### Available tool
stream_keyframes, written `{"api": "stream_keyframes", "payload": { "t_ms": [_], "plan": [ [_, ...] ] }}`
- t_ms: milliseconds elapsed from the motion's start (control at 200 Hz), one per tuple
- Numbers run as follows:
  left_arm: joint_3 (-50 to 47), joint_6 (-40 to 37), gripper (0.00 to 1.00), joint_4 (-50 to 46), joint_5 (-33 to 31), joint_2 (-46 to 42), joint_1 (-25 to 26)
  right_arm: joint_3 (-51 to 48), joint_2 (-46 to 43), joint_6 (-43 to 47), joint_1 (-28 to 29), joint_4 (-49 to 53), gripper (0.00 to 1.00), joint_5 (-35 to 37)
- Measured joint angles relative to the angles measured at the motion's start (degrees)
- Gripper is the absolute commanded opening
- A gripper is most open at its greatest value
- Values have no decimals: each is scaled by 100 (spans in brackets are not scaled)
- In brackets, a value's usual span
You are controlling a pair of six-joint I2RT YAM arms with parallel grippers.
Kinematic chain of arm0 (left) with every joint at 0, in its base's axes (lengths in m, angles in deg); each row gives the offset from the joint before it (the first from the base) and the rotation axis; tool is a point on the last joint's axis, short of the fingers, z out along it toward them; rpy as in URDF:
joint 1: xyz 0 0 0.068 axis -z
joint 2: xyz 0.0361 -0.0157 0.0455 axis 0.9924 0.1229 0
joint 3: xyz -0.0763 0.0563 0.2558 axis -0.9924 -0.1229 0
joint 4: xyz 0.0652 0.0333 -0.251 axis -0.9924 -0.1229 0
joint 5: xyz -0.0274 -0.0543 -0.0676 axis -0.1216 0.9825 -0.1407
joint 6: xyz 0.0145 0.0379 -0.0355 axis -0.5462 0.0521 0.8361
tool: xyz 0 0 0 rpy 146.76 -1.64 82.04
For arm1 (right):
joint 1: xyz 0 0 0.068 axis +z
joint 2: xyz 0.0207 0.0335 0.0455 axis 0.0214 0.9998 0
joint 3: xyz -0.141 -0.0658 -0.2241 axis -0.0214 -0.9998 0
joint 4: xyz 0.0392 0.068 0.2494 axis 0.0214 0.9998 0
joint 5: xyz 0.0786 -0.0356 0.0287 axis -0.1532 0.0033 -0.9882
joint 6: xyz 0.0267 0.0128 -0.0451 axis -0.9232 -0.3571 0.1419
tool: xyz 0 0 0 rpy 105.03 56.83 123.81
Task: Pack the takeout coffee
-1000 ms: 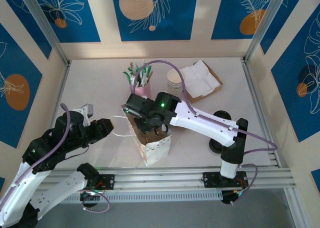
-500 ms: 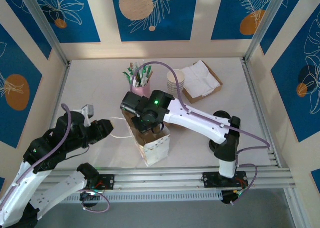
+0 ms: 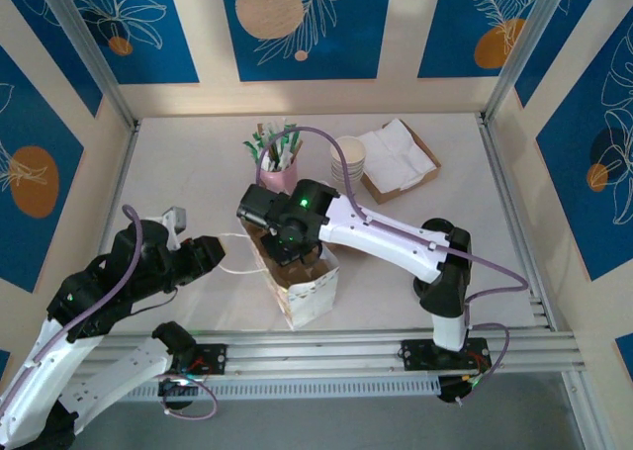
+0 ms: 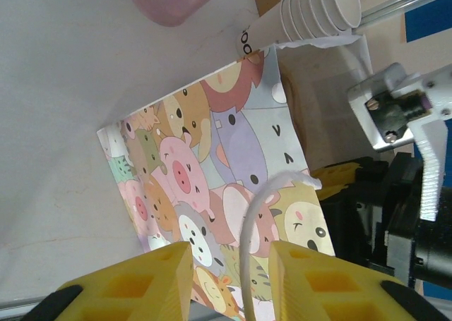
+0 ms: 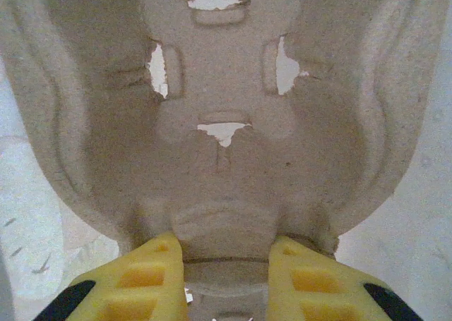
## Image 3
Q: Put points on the white printed paper bag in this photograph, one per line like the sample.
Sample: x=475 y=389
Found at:
x=311 y=306

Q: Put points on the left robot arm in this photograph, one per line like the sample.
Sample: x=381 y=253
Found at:
x=114 y=371

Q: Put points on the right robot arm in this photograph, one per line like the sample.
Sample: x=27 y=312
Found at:
x=386 y=252

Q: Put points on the pink plastic cup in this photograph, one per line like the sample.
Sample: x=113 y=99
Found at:
x=282 y=178

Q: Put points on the paper wrapped straws bunch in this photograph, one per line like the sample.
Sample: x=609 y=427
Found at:
x=277 y=148

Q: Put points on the white paper cup stack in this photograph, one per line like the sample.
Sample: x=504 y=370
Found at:
x=356 y=155

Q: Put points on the brown cardboard tray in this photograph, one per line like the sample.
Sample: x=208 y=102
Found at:
x=383 y=195

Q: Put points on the white paper napkins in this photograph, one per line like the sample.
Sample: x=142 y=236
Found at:
x=395 y=153

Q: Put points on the black plug with light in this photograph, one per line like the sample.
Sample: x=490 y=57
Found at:
x=452 y=390
x=175 y=388

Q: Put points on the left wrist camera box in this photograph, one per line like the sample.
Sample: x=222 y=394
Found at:
x=177 y=218

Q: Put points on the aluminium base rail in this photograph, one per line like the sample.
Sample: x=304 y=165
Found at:
x=306 y=351

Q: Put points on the aluminium side rail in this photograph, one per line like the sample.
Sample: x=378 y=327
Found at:
x=121 y=173
x=500 y=173

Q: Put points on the aluminium frame post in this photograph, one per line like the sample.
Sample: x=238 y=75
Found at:
x=94 y=57
x=526 y=49

